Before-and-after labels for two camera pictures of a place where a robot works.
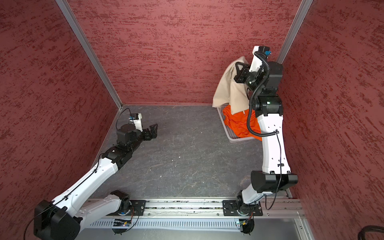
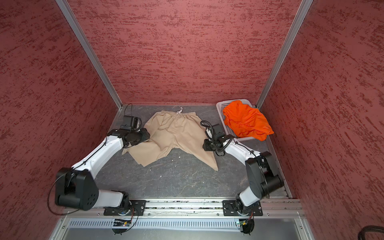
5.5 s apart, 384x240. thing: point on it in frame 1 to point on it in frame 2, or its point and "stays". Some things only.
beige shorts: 230,94 to 170,130
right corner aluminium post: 304,8 stays
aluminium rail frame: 283,209 stays
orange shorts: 238,123 stays
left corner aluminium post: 89,50 stays
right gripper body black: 250,79 to 210,145
